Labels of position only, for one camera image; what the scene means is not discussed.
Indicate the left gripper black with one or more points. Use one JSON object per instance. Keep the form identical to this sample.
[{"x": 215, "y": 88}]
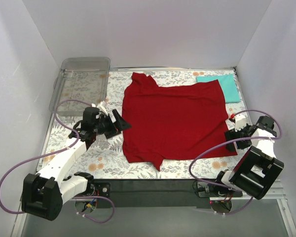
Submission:
[{"x": 112, "y": 125}]

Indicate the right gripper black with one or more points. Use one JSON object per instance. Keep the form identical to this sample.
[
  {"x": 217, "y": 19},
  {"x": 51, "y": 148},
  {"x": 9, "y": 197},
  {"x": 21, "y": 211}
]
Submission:
[{"x": 233, "y": 138}]

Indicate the red t shirt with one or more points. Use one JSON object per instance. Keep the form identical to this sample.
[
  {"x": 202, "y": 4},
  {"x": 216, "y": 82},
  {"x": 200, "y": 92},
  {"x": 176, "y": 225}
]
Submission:
[{"x": 176, "y": 123}]

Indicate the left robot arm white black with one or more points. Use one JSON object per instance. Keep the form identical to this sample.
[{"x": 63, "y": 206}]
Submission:
[{"x": 45, "y": 192}]

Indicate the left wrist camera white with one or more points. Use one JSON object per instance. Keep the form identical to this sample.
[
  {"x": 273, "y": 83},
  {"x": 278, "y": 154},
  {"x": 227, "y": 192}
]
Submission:
[{"x": 101, "y": 106}]

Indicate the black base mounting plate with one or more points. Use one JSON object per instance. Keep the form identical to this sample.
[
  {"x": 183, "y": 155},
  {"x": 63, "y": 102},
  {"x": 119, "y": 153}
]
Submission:
[{"x": 160, "y": 192}]

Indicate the clear plastic bin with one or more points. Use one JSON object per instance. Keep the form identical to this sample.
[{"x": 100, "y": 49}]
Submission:
[{"x": 80, "y": 79}]

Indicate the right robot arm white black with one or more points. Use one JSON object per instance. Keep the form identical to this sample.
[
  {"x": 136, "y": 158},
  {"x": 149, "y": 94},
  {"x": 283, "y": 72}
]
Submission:
[{"x": 258, "y": 169}]

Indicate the aluminium frame rail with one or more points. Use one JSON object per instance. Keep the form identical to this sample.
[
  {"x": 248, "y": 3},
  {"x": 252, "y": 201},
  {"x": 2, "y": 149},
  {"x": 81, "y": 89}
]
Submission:
[{"x": 21, "y": 225}]

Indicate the folded teal t shirt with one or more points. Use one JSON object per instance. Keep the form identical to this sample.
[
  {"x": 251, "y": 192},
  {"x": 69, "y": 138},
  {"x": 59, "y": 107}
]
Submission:
[{"x": 227, "y": 84}]

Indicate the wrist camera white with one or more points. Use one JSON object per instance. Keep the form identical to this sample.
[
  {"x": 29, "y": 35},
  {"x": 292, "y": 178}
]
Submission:
[
  {"x": 239, "y": 120},
  {"x": 101, "y": 106}
]

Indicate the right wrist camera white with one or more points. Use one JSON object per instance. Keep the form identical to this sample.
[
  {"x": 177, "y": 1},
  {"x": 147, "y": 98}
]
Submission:
[{"x": 239, "y": 120}]

